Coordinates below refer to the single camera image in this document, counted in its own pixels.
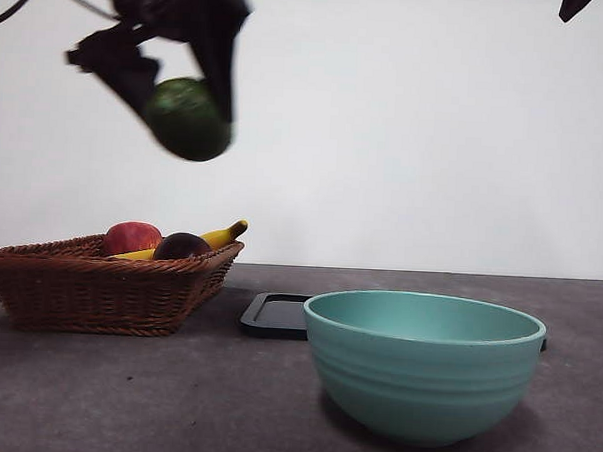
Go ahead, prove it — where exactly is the green avocado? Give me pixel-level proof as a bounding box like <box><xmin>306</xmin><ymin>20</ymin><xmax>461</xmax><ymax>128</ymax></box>
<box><xmin>141</xmin><ymin>76</ymin><xmax>237</xmax><ymax>164</ymax></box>

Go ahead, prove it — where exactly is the teal bowl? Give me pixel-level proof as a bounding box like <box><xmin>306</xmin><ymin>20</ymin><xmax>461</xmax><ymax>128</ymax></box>
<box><xmin>297</xmin><ymin>286</ymin><xmax>550</xmax><ymax>452</ymax></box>

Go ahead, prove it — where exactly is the yellow banana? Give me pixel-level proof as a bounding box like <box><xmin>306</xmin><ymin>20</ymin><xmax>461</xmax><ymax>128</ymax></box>
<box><xmin>110</xmin><ymin>214</ymin><xmax>250</xmax><ymax>265</ymax></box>

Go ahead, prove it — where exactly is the red yellow apple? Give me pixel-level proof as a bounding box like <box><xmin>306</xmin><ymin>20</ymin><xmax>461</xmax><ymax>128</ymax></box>
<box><xmin>102</xmin><ymin>219</ymin><xmax>165</xmax><ymax>259</ymax></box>

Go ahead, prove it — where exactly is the dark red plum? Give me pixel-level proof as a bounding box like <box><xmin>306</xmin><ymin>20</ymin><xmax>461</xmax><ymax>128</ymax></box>
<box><xmin>153</xmin><ymin>231</ymin><xmax>213</xmax><ymax>263</ymax></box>

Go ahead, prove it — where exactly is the brown wicker basket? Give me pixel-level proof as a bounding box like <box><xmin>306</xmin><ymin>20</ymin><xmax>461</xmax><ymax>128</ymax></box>
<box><xmin>0</xmin><ymin>230</ymin><xmax>246</xmax><ymax>341</ymax></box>

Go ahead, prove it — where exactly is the dark rectangular tray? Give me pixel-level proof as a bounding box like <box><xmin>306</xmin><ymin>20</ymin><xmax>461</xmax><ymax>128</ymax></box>
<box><xmin>239</xmin><ymin>290</ymin><xmax>549</xmax><ymax>353</ymax></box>

